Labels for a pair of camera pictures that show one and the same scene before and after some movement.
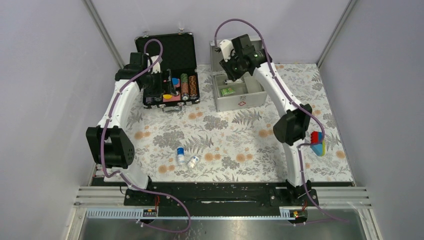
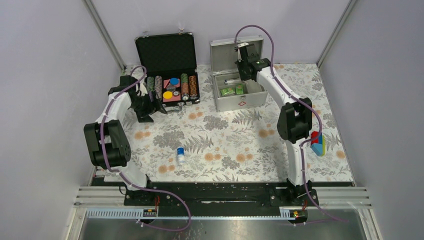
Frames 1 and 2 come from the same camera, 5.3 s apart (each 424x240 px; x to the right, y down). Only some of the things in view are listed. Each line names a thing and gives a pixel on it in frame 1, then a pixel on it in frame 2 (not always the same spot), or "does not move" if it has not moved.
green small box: (227, 91) does not move
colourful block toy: (317, 144) does not move
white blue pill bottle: (180, 153) does not move
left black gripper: (163, 88) to (152, 107)
